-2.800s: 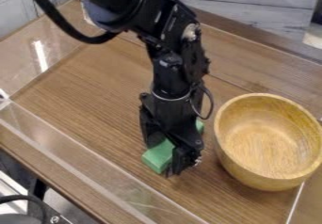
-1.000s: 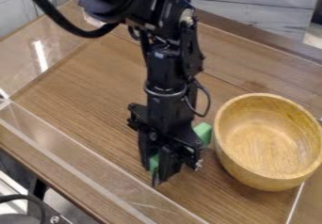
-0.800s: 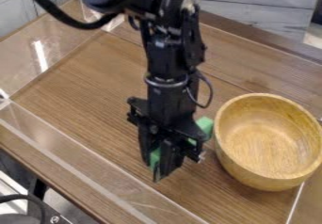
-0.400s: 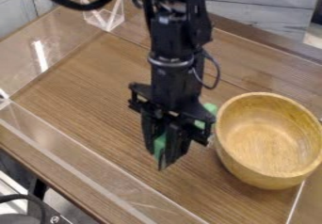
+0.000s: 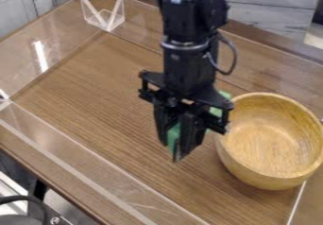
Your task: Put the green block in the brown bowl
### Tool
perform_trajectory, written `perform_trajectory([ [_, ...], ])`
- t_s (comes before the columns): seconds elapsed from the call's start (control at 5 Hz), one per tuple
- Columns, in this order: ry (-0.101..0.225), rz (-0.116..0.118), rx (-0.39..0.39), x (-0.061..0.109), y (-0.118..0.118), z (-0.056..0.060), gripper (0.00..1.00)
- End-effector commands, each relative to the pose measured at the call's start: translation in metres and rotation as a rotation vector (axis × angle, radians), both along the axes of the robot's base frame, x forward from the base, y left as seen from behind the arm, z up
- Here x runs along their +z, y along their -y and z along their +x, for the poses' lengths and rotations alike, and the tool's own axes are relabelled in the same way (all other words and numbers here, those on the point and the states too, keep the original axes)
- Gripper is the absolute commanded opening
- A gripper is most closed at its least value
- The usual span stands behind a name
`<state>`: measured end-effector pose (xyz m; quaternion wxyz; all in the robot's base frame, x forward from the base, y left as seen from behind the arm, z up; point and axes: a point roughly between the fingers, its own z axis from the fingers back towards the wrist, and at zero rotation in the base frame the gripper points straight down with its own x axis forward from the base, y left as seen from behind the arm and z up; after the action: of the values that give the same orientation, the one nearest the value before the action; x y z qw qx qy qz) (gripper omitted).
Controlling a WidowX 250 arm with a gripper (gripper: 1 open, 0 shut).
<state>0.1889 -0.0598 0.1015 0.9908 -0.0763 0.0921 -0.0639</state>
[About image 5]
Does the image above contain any black cable bottom left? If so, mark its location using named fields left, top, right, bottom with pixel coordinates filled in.
left=0, top=195, right=47, bottom=225

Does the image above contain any brown wooden bowl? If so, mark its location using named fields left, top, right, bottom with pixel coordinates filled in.
left=216, top=93, right=323, bottom=190

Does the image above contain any black table leg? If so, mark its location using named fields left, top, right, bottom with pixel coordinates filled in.
left=27, top=179, right=47, bottom=201

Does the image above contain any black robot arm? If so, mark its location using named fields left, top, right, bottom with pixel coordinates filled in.
left=138, top=0, right=233, bottom=162

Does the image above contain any green rectangular block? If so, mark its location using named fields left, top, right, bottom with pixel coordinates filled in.
left=165, top=90, right=233, bottom=156

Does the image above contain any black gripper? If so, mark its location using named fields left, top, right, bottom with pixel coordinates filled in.
left=138, top=43, right=233, bottom=162

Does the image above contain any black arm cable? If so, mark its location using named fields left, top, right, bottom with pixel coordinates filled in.
left=202, top=31, right=238, bottom=77

